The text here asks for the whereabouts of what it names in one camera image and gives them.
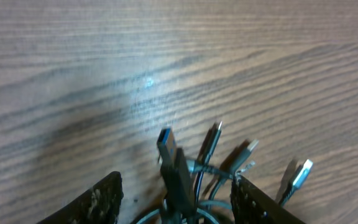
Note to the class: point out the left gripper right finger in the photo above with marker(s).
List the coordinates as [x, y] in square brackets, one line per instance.
[250, 205]

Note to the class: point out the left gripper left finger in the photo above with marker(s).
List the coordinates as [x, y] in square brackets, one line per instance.
[100, 204]

